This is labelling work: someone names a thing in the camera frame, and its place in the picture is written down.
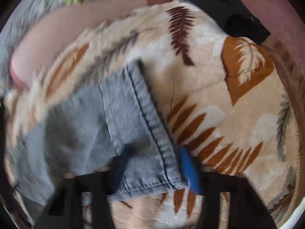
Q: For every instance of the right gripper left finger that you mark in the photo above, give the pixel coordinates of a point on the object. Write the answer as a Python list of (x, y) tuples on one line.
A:
[(64, 208)]

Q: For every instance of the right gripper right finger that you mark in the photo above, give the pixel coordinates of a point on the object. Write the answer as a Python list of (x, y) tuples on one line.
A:
[(246, 209)]

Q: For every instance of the grey denim jeans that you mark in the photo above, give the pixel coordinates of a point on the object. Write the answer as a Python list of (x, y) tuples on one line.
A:
[(117, 117)]

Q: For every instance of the leaf pattern fleece blanket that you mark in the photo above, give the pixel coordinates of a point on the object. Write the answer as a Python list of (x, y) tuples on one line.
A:
[(221, 96)]

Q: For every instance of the black cloth right side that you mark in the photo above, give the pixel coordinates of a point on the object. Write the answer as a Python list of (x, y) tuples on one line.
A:
[(233, 17)]

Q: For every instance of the pink sofa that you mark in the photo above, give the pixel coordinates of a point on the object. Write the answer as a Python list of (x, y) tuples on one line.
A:
[(283, 18)]

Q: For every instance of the grey quilted blanket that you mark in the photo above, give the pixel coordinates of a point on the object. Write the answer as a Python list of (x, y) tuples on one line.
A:
[(26, 14)]

